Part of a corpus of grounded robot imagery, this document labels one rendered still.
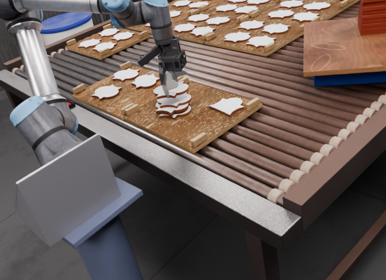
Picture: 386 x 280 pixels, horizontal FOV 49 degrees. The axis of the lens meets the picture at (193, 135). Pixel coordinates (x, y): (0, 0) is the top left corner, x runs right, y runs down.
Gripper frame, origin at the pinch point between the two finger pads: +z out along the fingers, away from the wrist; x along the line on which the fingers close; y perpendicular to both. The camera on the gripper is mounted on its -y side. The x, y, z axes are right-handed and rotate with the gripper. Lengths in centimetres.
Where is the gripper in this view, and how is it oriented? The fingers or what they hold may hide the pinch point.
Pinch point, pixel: (170, 89)
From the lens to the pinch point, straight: 156.6
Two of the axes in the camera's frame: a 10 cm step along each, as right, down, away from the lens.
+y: 9.4, 0.0, -3.3
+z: 1.8, 8.3, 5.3
